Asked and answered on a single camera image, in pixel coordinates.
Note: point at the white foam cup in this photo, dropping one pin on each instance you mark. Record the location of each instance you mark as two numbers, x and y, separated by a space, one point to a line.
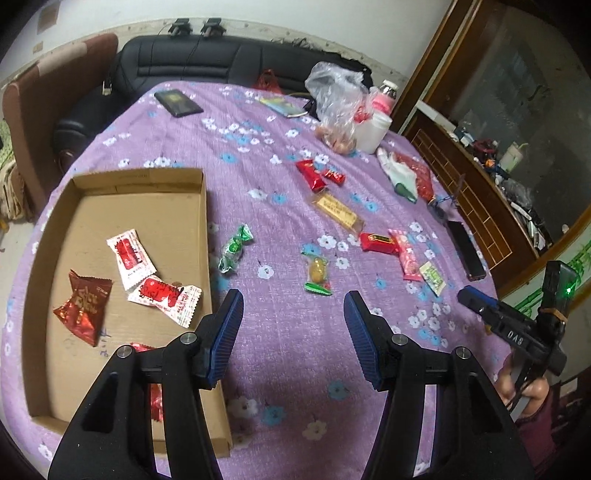
376 133

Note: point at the black bag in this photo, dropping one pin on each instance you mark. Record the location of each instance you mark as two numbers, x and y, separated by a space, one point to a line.
355 69

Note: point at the pink snack packet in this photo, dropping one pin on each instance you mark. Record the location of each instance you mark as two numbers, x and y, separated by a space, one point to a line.
407 258

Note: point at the purple floral tablecloth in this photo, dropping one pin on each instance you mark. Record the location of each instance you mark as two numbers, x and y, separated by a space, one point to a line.
277 152

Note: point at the yellow candy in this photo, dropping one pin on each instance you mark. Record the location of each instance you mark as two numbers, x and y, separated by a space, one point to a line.
317 274

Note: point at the black remote control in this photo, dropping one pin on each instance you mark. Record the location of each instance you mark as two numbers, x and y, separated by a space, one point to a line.
466 251

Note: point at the long red snack packet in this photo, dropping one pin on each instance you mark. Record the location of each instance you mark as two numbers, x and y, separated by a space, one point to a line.
310 174

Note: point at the white work glove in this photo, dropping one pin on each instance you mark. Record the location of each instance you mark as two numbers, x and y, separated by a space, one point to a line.
398 171

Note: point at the wooden glass cabinet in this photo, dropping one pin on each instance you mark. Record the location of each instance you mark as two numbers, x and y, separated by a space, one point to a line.
508 92

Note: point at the red plastic bag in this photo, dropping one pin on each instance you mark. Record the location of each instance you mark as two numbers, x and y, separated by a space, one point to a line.
268 81

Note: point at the clear plastic bag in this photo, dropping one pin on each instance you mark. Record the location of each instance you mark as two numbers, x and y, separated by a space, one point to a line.
337 99

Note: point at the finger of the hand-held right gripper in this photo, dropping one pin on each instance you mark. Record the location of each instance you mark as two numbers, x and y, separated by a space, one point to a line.
475 297

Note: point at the dark red foil snack packet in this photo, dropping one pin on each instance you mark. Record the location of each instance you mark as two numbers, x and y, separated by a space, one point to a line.
83 307

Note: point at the blue yellow booklet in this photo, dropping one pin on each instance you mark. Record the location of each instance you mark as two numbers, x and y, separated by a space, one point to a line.
281 106

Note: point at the brown armchair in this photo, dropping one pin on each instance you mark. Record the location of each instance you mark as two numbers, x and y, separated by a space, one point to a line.
41 115

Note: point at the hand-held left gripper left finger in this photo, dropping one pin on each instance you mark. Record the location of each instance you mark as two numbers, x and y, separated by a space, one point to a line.
225 334

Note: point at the woven basket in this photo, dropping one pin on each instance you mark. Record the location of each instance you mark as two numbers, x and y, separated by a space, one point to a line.
10 194

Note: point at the golden snack bar packet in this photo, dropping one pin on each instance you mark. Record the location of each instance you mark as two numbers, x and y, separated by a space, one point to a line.
337 210

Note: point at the light green snack packet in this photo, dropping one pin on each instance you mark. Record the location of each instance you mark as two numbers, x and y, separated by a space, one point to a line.
432 277

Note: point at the white red candy packet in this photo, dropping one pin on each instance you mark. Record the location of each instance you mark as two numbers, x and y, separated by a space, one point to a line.
164 300
127 256

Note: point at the red brown chocolate packet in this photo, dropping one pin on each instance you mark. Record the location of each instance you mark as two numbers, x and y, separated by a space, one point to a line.
378 242

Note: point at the pink bottle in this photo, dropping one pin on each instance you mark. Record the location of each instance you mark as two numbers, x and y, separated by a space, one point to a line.
385 97

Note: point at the plain red snack packet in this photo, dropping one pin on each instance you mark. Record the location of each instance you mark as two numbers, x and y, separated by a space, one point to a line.
154 399

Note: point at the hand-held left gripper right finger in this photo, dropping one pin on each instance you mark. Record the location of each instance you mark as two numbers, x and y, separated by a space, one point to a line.
362 344

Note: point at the small red snack packet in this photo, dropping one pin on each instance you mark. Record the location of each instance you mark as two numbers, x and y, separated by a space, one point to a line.
333 175

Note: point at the person's right forearm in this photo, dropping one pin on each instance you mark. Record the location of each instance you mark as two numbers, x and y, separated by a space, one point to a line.
535 436

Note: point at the black wall device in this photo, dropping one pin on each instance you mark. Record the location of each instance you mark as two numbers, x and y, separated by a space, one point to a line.
180 26
212 26

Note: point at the black leather sofa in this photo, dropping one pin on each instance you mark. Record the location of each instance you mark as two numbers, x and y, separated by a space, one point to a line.
184 64

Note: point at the person's right hand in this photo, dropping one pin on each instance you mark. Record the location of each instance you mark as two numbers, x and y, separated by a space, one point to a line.
507 385

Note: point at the red patterned envelope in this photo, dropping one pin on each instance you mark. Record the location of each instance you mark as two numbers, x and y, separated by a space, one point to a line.
421 177

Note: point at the bamboo print box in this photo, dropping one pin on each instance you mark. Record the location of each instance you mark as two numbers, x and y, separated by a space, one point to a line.
561 272

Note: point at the eyeglasses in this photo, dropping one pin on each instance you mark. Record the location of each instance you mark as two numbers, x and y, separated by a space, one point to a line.
442 203

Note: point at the brown cardboard box tray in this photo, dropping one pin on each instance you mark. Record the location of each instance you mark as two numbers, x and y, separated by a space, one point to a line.
92 217

